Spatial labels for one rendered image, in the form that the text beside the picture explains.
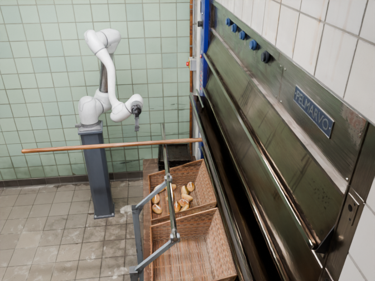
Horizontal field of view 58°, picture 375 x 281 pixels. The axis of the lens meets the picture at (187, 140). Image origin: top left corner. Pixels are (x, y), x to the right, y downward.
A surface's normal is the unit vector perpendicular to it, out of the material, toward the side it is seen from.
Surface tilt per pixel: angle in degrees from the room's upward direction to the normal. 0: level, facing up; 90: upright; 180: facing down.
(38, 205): 0
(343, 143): 90
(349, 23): 90
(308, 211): 70
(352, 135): 90
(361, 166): 90
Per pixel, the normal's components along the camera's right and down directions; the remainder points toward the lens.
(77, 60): 0.12, 0.51
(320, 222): -0.93, -0.24
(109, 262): 0.00, -0.86
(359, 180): -0.99, 0.06
